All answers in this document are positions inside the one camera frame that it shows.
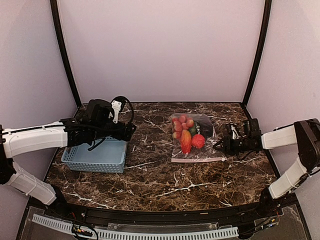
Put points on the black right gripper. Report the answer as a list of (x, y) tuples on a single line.
[(227, 141)]

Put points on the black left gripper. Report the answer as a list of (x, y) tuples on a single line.
[(128, 132)]

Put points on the red fake strawberry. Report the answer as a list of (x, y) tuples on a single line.
[(198, 141)]

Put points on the clear zip top bag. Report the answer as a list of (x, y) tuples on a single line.
[(206, 154)]

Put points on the orange yellow fake mango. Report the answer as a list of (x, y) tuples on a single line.
[(185, 141)]

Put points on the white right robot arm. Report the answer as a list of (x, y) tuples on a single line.
[(304, 134)]

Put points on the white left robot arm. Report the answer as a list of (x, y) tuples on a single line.
[(99, 121)]

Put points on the dark purple fake eggplant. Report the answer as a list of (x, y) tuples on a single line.
[(203, 126)]

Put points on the green fake vegetable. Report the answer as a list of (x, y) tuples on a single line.
[(193, 130)]

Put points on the red fake grape bunch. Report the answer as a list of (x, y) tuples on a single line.
[(180, 123)]

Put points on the light blue plastic basket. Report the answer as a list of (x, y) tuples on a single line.
[(108, 157)]

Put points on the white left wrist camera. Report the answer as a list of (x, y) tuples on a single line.
[(117, 108)]

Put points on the black front rail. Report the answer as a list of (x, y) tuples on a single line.
[(235, 215)]

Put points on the white slotted cable duct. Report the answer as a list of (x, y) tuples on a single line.
[(116, 231)]

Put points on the black left frame post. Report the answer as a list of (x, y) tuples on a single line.
[(63, 52)]

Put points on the black frame post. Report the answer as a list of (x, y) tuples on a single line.
[(259, 52), (63, 52)]

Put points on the black right frame post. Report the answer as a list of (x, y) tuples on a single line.
[(259, 52)]

